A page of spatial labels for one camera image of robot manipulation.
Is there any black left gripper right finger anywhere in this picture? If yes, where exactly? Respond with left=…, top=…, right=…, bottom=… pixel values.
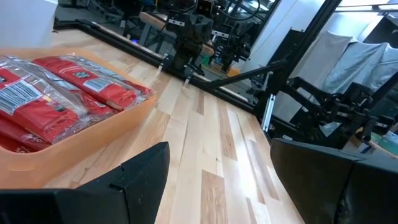
left=269, top=138, right=398, bottom=224

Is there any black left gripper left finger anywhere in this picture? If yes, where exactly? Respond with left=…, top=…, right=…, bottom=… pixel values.
left=0, top=141, right=171, bottom=224

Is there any red popcorn bag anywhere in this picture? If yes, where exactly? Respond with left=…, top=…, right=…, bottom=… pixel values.
left=32, top=54, right=155, bottom=112
left=0, top=55, right=121, bottom=144
left=0, top=117, right=52, bottom=154

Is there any orange plastic basket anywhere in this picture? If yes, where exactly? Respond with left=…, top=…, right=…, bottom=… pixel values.
left=0, top=46, right=157, bottom=190

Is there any grey fabric cover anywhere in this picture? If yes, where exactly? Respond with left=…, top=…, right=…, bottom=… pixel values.
left=320, top=30, right=398, bottom=96

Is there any white hexagonal plant pot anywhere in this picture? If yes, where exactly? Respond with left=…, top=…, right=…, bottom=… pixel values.
left=0, top=0, right=59, bottom=49

